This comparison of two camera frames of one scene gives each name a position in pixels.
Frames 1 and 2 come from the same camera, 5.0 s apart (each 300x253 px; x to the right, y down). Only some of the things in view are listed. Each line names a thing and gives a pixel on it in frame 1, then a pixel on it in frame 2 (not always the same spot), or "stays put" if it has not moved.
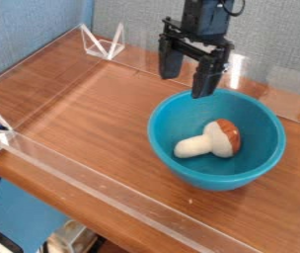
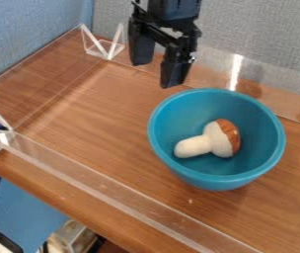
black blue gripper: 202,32 → 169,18
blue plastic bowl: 216,142 stays put
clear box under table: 73,238 stays put
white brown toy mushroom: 220,141 stays put
